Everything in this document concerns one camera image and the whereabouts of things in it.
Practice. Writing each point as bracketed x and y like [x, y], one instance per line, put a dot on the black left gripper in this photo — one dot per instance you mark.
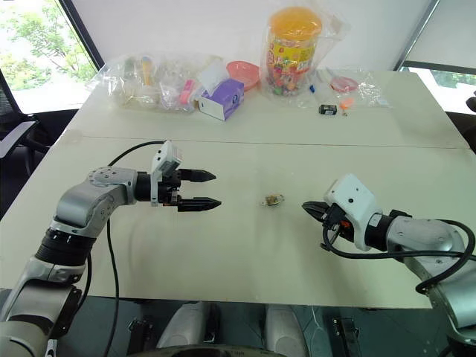
[170, 187]

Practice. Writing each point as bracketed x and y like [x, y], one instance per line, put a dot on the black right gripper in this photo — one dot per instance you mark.
[335, 220]

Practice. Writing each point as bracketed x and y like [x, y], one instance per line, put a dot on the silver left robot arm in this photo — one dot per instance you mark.
[74, 204]

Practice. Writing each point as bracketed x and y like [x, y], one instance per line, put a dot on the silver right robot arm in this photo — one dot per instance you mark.
[420, 234]

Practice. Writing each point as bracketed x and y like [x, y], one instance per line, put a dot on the purple tissue box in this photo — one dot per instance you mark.
[223, 98]

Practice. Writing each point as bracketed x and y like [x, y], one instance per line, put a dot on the pink marker in bag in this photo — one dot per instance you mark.
[186, 91]

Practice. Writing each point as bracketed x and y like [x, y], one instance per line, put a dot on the small black box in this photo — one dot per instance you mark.
[327, 109]

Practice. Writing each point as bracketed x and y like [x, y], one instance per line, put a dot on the small orange object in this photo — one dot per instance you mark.
[346, 104]

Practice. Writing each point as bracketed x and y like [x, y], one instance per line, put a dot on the clear plastic bag of items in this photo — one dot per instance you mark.
[163, 82]

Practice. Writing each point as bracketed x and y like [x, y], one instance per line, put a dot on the silver rounded robot leg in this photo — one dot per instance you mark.
[284, 329]
[184, 323]

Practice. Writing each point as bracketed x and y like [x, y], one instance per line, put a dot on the small blue object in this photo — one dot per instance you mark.
[312, 89]

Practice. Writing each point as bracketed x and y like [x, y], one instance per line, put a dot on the pink plastic bowl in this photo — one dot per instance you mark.
[243, 72]

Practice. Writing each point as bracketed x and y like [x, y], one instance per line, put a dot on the yellow toy in bag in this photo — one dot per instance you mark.
[147, 70]

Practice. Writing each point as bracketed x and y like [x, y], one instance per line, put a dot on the pink round lid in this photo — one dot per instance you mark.
[344, 83]

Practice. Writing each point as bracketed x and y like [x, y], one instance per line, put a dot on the clear crumpled plastic bag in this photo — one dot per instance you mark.
[372, 93]

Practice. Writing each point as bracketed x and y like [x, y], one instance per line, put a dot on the orange-lidded candy jar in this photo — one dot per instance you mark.
[292, 48]

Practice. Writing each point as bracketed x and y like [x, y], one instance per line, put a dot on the clear plastic bag around jar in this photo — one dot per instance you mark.
[331, 41]

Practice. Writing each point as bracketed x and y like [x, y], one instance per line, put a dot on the black office chair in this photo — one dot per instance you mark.
[15, 126]

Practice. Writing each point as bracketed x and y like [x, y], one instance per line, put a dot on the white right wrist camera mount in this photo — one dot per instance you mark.
[353, 195]

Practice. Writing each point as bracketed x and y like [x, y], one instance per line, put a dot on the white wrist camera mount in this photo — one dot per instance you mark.
[353, 195]
[169, 154]

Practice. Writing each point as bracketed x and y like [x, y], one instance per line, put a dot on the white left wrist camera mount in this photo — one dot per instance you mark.
[169, 154]

